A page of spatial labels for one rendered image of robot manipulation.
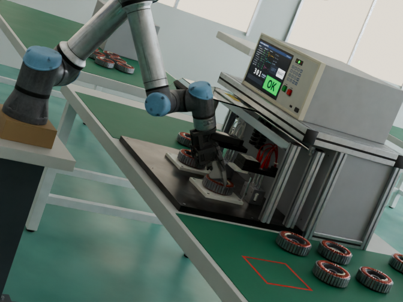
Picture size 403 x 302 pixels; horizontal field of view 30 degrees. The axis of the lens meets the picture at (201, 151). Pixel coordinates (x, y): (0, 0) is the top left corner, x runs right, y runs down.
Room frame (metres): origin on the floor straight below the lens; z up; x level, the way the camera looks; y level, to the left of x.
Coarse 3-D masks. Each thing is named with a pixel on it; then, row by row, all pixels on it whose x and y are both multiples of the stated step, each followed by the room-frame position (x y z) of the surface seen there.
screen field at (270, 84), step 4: (268, 76) 2.72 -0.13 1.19; (268, 80) 2.71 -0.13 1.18; (272, 80) 2.69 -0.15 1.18; (276, 80) 2.67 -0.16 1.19; (264, 84) 2.72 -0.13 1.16; (268, 84) 2.70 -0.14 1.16; (272, 84) 2.68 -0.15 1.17; (276, 84) 2.66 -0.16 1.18; (280, 84) 2.64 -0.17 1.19; (264, 88) 2.72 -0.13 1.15; (268, 88) 2.70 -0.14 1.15; (272, 88) 2.67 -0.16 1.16; (276, 88) 2.65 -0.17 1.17; (272, 92) 2.66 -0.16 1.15; (276, 92) 2.64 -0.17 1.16
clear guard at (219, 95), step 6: (174, 84) 2.75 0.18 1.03; (186, 84) 2.71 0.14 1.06; (216, 90) 2.78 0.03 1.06; (222, 90) 2.84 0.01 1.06; (216, 96) 2.64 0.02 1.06; (222, 96) 2.70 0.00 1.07; (228, 96) 2.75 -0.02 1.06; (234, 96) 2.80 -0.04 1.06; (228, 102) 2.61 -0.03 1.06; (234, 102) 2.66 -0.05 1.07; (240, 102) 2.72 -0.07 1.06; (246, 108) 2.65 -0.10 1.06; (252, 108) 2.69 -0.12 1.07
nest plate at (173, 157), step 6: (168, 156) 2.73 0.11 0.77; (174, 156) 2.73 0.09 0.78; (174, 162) 2.68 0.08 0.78; (180, 162) 2.68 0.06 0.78; (180, 168) 2.63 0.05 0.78; (186, 168) 2.64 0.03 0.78; (192, 168) 2.66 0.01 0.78; (198, 168) 2.69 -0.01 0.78; (204, 168) 2.73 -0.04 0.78; (204, 174) 2.68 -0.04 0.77
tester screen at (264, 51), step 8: (264, 48) 2.81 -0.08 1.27; (272, 48) 2.76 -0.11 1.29; (256, 56) 2.84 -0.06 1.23; (264, 56) 2.79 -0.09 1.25; (272, 56) 2.74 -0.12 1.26; (280, 56) 2.70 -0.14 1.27; (288, 56) 2.66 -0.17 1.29; (256, 64) 2.82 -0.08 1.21; (264, 64) 2.77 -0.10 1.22; (272, 64) 2.73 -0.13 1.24; (280, 64) 2.68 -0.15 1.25; (288, 64) 2.64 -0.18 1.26; (248, 72) 2.85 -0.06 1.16; (264, 72) 2.75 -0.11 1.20; (248, 80) 2.83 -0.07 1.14; (264, 80) 2.73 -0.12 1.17; (280, 80) 2.65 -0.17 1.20
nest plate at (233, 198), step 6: (192, 180) 2.52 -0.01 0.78; (198, 180) 2.54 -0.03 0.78; (198, 186) 2.48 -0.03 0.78; (204, 192) 2.43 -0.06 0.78; (210, 192) 2.45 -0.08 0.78; (216, 192) 2.48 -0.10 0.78; (216, 198) 2.43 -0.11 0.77; (222, 198) 2.44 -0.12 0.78; (228, 198) 2.46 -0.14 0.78; (234, 198) 2.49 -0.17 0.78; (240, 204) 2.48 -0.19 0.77
